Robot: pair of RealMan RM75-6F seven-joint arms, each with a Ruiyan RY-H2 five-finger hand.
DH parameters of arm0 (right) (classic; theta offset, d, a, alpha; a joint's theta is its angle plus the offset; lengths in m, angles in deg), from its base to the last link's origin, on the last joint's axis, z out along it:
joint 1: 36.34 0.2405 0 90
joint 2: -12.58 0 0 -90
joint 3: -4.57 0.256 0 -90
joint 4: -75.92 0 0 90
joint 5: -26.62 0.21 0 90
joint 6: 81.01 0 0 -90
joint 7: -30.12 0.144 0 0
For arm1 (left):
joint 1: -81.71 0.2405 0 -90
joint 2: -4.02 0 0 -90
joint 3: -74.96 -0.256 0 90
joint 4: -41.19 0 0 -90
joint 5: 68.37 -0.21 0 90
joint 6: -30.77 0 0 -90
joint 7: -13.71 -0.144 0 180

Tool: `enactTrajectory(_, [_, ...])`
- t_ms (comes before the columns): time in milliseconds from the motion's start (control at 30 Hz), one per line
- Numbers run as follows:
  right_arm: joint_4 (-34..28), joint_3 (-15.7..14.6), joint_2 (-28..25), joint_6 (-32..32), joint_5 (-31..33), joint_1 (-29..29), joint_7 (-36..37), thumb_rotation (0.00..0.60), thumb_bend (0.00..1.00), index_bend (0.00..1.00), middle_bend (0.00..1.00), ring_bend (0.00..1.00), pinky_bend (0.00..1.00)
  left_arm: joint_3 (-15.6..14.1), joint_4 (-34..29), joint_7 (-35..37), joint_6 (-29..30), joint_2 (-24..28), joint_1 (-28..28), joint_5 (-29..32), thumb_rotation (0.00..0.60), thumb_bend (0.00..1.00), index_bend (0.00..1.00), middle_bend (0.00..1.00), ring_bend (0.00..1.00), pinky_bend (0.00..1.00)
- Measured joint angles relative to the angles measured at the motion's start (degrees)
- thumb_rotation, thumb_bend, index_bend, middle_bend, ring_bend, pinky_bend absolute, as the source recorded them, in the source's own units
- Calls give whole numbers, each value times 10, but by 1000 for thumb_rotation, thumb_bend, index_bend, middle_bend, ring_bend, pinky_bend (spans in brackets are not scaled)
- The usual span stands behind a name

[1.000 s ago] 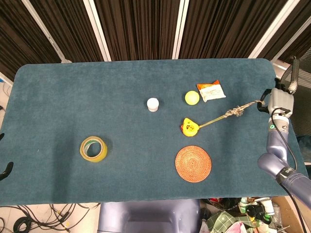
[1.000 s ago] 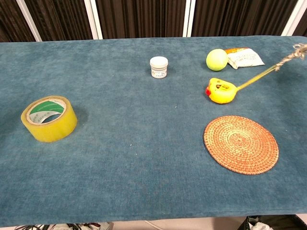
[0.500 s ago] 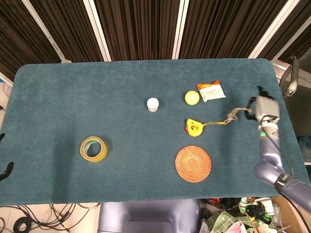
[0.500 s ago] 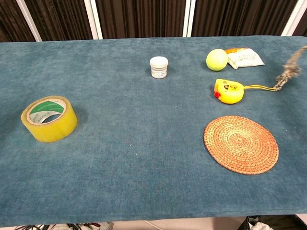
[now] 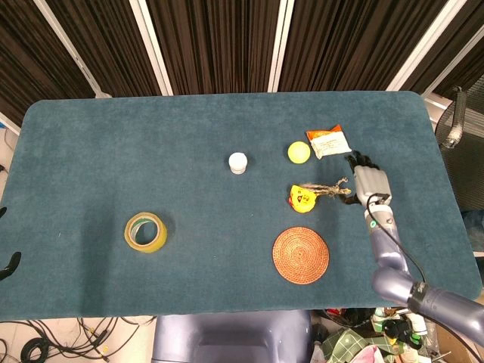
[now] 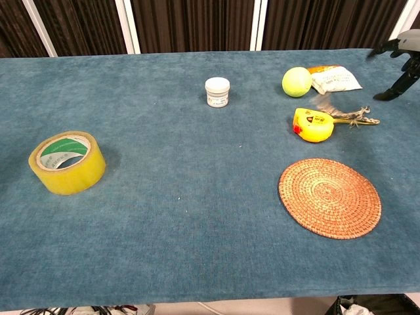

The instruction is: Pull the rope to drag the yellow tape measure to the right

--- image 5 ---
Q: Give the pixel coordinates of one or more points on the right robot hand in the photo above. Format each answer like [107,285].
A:
[370,181]

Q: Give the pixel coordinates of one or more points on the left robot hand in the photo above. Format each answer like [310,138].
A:
[8,262]

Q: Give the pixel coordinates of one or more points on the clear packing tape roll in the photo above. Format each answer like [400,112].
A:
[145,232]

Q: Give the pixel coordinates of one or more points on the white orange snack packet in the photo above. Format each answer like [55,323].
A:
[329,142]

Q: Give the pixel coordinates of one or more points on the yellow green ball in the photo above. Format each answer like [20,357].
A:
[298,152]

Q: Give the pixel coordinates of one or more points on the black mesh office chair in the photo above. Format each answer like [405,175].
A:
[459,151]

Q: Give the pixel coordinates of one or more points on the round woven rattan coaster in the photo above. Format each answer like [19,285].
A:
[301,254]

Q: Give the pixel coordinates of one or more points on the white plastic jar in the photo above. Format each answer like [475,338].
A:
[238,162]

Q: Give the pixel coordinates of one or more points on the green checkered cloth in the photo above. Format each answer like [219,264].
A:
[351,344]

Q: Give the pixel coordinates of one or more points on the teal table mat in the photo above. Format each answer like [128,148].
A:
[113,128]

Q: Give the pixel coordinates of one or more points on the cardboard box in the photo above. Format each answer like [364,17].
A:
[459,342]

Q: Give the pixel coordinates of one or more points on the robot torso base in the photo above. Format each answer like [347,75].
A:
[232,336]

